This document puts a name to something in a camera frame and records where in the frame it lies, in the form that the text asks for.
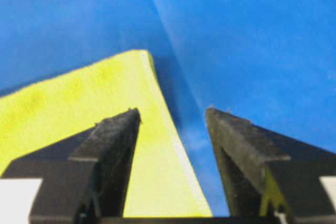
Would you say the yellow-green towel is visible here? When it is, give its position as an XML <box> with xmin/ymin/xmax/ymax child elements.
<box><xmin>1</xmin><ymin>50</ymin><xmax>212</xmax><ymax>217</ymax></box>

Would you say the blue table cloth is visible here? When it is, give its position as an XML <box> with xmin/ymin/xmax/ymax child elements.
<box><xmin>1</xmin><ymin>0</ymin><xmax>335</xmax><ymax>216</ymax></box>

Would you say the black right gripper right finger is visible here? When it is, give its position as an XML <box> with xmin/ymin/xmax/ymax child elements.
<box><xmin>206</xmin><ymin>108</ymin><xmax>335</xmax><ymax>223</ymax></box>

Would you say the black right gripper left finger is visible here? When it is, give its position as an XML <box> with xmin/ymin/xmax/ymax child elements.
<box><xmin>0</xmin><ymin>107</ymin><xmax>141</xmax><ymax>224</ymax></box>

